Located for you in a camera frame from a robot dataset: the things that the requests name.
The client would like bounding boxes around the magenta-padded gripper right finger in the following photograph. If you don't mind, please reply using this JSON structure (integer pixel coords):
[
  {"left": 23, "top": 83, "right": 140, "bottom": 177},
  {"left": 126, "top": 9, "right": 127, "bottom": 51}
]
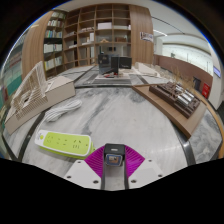
[{"left": 124, "top": 147, "right": 165, "bottom": 191}]

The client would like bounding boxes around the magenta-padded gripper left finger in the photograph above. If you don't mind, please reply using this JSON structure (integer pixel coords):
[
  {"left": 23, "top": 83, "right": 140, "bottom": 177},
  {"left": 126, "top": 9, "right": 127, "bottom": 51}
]
[{"left": 63, "top": 145, "right": 107, "bottom": 191}]

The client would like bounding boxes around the green and white power strip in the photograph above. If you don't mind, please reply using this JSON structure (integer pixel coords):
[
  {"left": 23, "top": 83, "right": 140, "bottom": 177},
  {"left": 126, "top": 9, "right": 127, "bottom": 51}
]
[{"left": 34, "top": 129, "right": 96, "bottom": 160}]

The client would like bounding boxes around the wooden model base board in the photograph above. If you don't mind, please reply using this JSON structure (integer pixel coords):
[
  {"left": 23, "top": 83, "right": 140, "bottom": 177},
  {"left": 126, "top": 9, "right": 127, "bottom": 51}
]
[{"left": 131, "top": 82, "right": 208, "bottom": 141}]

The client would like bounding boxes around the dark brown building model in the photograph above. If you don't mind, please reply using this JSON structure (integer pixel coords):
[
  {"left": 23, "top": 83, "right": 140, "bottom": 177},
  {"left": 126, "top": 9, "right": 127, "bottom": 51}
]
[{"left": 148, "top": 80, "right": 202, "bottom": 120}]

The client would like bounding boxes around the white slatted architectural model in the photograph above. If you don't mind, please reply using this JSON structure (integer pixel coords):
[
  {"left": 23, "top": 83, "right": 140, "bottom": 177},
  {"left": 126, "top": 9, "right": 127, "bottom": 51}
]
[{"left": 3, "top": 60, "right": 77, "bottom": 136}]

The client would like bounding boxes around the grey flat display platform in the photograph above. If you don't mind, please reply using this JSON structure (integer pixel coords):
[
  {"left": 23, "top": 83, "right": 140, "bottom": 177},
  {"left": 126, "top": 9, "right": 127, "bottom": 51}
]
[{"left": 74, "top": 64, "right": 158, "bottom": 90}]

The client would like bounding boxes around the red box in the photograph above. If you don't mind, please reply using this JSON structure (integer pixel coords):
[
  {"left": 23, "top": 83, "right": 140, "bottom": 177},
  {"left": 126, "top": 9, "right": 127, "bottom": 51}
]
[{"left": 201, "top": 82, "right": 212, "bottom": 100}]

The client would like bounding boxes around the small black box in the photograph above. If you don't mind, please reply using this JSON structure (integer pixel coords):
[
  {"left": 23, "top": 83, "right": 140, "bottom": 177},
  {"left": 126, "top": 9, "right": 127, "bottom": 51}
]
[{"left": 118, "top": 56, "right": 133, "bottom": 71}]

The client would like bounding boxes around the large black box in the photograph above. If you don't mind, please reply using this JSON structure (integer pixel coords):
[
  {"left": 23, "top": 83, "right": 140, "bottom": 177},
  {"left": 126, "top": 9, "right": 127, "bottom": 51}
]
[{"left": 97, "top": 53, "right": 120, "bottom": 76}]

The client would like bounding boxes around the bookshelf with green books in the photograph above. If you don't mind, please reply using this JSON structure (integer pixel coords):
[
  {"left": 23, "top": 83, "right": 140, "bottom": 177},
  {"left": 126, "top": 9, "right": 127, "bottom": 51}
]
[{"left": 0, "top": 33, "right": 26, "bottom": 113}]

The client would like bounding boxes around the short ceiling light strip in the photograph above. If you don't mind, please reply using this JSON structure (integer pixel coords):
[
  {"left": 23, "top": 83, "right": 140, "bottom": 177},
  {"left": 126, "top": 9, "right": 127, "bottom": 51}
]
[{"left": 152, "top": 28, "right": 169, "bottom": 37}]

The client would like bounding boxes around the wooden shelf unit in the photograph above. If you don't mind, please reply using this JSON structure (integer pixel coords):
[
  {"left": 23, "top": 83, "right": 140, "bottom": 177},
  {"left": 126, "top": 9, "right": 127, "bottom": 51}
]
[{"left": 21, "top": 2, "right": 155, "bottom": 80}]

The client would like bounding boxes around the white coiled power cable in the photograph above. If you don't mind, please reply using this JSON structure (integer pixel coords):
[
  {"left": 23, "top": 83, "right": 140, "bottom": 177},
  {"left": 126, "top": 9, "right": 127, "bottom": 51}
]
[{"left": 42, "top": 98, "right": 84, "bottom": 124}]

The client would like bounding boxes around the blue wall screen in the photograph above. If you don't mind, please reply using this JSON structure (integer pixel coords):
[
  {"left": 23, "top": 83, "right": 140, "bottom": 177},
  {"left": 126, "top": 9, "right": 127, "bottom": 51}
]
[{"left": 212, "top": 65, "right": 222, "bottom": 79}]

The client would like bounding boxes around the wall poster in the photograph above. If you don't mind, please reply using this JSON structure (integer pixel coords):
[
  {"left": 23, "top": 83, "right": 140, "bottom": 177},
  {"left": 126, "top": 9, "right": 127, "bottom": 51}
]
[{"left": 139, "top": 31, "right": 155, "bottom": 44}]

